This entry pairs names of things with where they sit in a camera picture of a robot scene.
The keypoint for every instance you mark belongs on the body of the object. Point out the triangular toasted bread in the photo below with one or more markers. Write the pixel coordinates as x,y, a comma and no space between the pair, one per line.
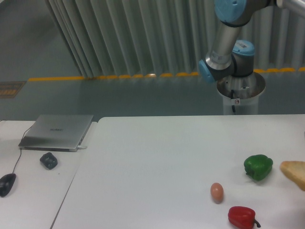
294,171

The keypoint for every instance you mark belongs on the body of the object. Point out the black computer mouse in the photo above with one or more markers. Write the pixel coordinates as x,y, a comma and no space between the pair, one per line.
6,184

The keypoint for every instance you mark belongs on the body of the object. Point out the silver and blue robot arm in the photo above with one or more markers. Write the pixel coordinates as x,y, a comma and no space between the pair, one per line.
224,59

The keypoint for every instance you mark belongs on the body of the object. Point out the white usb dongle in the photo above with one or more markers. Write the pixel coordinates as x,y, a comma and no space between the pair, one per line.
81,147

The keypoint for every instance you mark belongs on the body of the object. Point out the grey pleated curtain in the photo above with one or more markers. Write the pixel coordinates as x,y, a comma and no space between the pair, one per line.
139,37

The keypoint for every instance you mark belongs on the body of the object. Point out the silver closed laptop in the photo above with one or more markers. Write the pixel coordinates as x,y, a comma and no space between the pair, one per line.
57,132

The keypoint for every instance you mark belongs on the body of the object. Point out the brown egg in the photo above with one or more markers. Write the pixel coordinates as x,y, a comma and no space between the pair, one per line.
217,191

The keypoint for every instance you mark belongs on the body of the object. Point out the small black folded gadget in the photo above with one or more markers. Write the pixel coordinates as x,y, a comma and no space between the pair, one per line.
49,161

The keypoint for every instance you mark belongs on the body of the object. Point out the green bell pepper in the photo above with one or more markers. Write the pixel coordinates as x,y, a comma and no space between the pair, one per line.
258,167

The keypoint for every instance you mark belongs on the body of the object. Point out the red bell pepper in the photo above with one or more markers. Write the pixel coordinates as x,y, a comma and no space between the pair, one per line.
242,217

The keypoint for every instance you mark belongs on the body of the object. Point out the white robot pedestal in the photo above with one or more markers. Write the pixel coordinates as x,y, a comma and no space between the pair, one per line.
240,95

